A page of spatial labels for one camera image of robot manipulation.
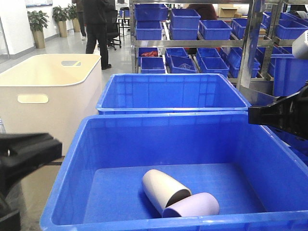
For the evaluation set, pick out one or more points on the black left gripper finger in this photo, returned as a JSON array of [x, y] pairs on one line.
[[23, 153]]

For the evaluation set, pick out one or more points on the cream plastic storage bin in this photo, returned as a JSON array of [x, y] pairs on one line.
[[50, 93]]

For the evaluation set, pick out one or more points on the near large blue bin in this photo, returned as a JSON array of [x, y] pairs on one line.
[[259, 182]]

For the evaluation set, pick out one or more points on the metal shelf with blue bins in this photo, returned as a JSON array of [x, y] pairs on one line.
[[252, 64]]

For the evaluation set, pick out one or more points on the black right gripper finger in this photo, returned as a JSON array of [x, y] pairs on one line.
[[289, 114]]

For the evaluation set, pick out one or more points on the lavender purple cup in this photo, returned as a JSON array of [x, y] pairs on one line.
[[200, 204]]

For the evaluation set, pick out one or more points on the large blue bin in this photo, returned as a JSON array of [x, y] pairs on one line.
[[169, 93], [259, 182]]

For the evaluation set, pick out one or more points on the far large blue bin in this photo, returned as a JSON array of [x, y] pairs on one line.
[[169, 93]]

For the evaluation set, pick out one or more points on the cream white cup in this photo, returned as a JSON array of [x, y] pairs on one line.
[[162, 190]]

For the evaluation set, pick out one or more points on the person in dark clothes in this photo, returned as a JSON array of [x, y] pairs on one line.
[[96, 28]]

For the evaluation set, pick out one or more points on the green potted plant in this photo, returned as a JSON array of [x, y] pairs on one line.
[[38, 20]]

